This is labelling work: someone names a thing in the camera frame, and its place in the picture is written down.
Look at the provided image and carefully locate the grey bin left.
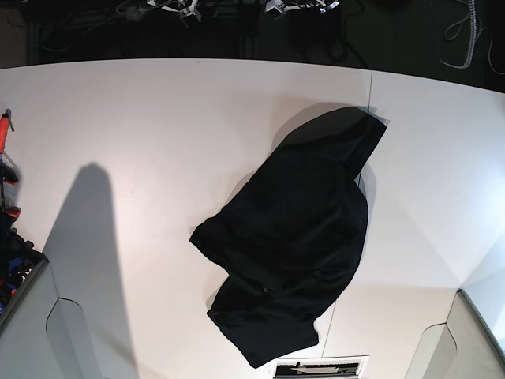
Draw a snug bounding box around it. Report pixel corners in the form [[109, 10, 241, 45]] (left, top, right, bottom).
[[1, 261, 84, 378]]

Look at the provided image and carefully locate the black t-shirt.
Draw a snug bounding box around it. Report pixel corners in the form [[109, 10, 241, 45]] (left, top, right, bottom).
[[189, 107, 387, 368]]

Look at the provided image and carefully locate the grey looped cable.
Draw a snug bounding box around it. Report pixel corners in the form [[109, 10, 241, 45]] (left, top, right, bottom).
[[437, 0, 505, 76]]

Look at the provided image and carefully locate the orange handled tool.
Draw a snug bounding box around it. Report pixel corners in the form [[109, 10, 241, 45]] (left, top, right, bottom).
[[0, 108, 14, 155]]

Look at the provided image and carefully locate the printed paper sheet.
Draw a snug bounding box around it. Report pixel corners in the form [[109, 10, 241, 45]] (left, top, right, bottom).
[[273, 355, 369, 379]]

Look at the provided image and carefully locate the grey bin right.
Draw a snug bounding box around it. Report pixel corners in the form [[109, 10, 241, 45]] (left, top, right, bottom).
[[406, 290, 504, 379]]

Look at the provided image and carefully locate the grey bin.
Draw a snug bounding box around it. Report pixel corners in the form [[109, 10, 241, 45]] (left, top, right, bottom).
[[406, 290, 504, 379], [1, 261, 84, 378]]

